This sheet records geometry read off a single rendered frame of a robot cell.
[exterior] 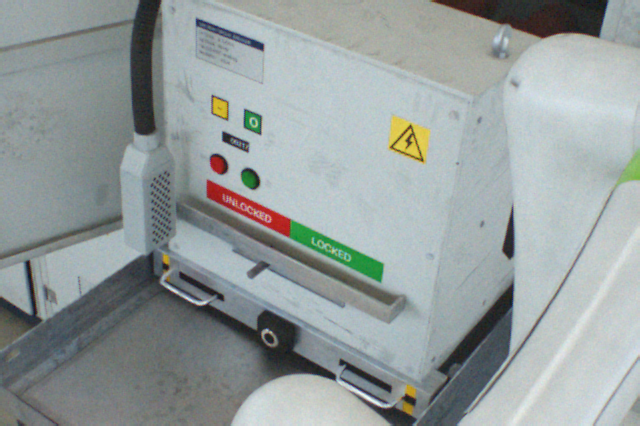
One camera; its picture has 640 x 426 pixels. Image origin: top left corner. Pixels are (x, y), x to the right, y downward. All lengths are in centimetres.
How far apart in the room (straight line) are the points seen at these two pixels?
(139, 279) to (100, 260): 76
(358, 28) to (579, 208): 46
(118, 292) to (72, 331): 11
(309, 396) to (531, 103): 36
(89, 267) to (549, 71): 173
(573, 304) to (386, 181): 57
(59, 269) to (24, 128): 97
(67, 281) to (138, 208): 116
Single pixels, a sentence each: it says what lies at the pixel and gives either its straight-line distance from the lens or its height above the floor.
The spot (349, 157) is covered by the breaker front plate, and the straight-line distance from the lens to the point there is 124.
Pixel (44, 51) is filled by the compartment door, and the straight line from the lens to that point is 156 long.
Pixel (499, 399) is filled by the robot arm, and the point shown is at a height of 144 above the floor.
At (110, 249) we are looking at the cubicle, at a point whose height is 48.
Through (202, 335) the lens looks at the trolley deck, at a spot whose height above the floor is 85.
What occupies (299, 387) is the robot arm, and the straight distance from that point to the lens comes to 67.
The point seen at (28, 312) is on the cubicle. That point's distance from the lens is 280.
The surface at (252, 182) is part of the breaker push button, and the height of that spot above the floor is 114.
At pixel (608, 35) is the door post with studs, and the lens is 141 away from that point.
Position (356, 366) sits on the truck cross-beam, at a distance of 143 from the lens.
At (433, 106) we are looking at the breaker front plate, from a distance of 114.
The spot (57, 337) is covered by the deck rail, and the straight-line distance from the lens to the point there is 153.
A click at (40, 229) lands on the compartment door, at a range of 174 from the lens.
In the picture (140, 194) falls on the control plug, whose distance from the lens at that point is 138.
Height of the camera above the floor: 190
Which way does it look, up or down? 36 degrees down
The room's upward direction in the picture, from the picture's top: 5 degrees clockwise
